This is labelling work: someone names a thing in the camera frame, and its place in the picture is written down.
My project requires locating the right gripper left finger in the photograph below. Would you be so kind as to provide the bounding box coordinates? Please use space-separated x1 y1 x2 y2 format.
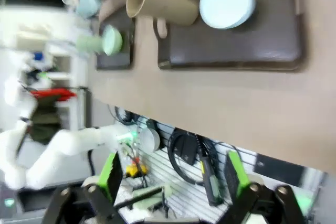
43 152 124 224

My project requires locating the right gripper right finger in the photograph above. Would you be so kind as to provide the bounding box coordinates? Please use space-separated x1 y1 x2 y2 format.
223 151 309 224

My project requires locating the pale green bowl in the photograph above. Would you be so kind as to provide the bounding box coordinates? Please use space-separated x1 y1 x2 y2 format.
101 24 123 56

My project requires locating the light blue bowl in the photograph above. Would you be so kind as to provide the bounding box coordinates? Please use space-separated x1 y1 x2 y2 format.
198 0 256 29

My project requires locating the brown tall cup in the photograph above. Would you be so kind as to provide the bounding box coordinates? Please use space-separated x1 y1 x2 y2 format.
125 0 198 27

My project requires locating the dark brown serving tray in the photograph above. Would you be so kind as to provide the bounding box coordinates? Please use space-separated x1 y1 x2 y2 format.
94 18 136 71
156 0 308 72

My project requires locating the black bar adapter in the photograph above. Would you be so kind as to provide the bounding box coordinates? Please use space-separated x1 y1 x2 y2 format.
201 153 224 206

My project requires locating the black power brick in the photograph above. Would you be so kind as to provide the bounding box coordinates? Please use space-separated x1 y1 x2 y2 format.
174 134 196 166

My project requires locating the dark green bag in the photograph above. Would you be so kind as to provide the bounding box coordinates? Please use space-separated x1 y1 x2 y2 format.
31 100 62 145

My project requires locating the red bundle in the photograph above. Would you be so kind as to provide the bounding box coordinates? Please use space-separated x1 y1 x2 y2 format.
30 88 77 102

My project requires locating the white shelf unit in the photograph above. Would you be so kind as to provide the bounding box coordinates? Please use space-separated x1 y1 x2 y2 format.
44 42 89 130

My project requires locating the black coiled cable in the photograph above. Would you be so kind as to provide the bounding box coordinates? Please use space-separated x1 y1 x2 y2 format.
167 129 211 185

